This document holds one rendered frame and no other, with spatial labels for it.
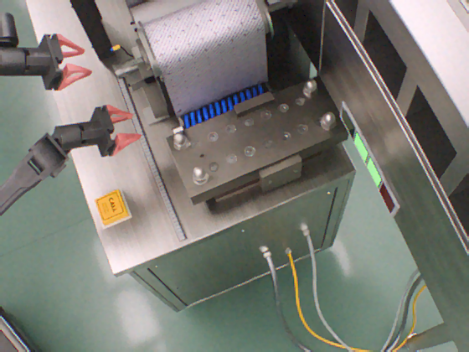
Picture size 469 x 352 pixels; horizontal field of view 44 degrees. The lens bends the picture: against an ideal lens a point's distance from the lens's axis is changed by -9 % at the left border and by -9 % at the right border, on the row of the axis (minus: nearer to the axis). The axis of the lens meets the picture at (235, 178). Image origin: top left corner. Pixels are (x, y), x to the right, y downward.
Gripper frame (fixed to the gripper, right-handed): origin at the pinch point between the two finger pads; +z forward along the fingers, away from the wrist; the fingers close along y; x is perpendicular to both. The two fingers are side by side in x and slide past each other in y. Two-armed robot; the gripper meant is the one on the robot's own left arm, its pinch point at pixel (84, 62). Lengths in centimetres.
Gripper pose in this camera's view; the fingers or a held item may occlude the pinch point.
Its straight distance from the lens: 130.4
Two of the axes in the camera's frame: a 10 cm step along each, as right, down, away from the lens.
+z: 7.5, -0.8, 6.5
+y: 3.9, 8.5, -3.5
